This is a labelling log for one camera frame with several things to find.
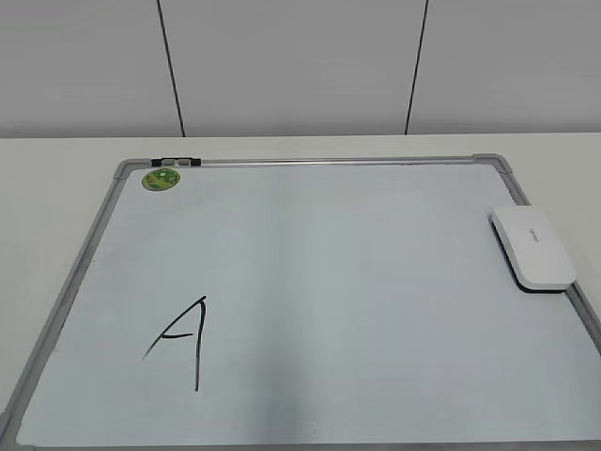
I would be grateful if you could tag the white board with grey frame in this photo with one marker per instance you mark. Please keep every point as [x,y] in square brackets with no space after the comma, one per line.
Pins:
[342,304]

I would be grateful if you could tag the white board eraser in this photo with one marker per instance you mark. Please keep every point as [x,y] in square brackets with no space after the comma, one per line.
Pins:
[535,252]

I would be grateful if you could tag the black and silver frame clip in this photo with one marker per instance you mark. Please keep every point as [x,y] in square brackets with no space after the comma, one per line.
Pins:
[163,162]

